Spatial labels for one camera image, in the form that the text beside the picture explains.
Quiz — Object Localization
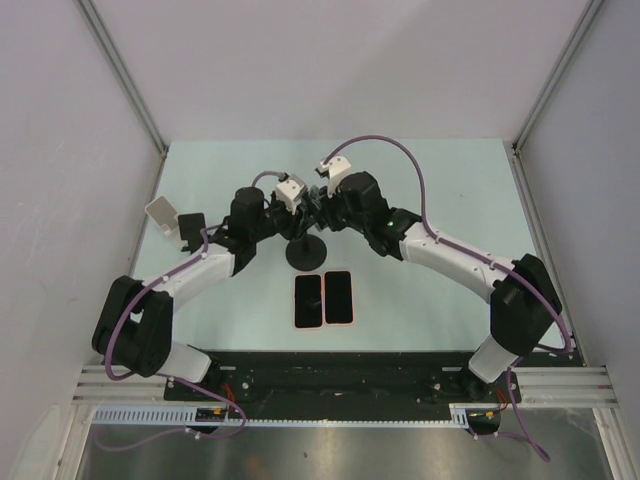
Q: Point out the black square-base phone stand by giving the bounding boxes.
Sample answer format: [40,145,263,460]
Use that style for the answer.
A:
[177,212,208,254]

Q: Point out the white cable duct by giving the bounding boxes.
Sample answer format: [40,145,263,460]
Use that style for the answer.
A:
[91,403,473,429]

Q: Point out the black round-base phone stand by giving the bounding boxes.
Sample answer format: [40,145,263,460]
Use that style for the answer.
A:
[285,234,327,272]

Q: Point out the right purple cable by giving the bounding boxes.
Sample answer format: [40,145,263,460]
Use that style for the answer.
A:
[322,134,576,461]

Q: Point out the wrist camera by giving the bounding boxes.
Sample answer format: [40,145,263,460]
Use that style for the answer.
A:
[315,155,352,197]
[274,175,308,215]

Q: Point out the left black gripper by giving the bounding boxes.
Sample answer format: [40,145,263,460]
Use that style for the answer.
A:
[250,194,315,243]

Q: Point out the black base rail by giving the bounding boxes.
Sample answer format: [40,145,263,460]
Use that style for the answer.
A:
[163,351,520,420]

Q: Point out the grey case phone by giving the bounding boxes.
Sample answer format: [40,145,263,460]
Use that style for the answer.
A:
[308,185,322,208]

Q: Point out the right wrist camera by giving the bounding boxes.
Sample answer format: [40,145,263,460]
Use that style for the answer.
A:
[315,155,352,197]

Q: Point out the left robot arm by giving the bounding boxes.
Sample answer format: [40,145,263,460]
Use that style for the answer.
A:
[92,180,312,400]

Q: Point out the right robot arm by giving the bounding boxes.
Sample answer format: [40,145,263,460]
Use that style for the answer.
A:
[318,172,562,401]

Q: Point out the pink case phone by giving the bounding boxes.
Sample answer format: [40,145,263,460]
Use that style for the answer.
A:
[294,274,323,330]
[324,271,354,325]

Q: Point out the white phone stand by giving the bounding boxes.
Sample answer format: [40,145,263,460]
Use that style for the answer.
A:
[144,196,178,237]

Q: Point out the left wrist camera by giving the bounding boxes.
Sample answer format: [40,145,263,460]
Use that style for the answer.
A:
[274,175,308,215]

